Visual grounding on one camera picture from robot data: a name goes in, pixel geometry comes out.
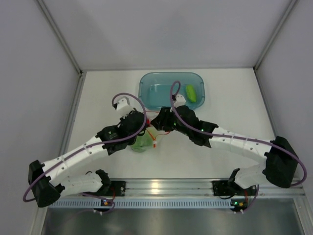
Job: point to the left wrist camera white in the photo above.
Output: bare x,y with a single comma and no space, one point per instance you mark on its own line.
123,107

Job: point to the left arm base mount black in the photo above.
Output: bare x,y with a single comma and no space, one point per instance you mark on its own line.
115,188

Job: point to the white slotted cable duct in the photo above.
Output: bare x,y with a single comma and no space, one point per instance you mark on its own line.
144,203

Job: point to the clear zip bag orange seal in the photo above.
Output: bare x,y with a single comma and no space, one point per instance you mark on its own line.
155,134

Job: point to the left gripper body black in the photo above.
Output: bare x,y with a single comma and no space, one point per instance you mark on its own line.
131,141

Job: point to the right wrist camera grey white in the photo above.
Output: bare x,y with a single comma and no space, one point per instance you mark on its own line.
178,100

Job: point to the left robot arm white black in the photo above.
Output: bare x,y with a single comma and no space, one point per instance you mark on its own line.
51,180

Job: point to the green fake vegetable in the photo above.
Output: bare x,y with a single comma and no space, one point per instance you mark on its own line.
191,93

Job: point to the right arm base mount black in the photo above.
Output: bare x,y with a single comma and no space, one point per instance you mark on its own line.
226,189

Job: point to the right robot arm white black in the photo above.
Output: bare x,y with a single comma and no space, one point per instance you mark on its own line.
276,159

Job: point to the teal plastic bin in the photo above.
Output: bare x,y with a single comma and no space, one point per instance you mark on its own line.
155,89

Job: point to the pale green fake cabbage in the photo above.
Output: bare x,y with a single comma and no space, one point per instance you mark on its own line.
143,143

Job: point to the aluminium rail frame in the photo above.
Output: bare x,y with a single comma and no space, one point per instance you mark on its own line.
199,187

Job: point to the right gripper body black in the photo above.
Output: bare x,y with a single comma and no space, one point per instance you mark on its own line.
170,123

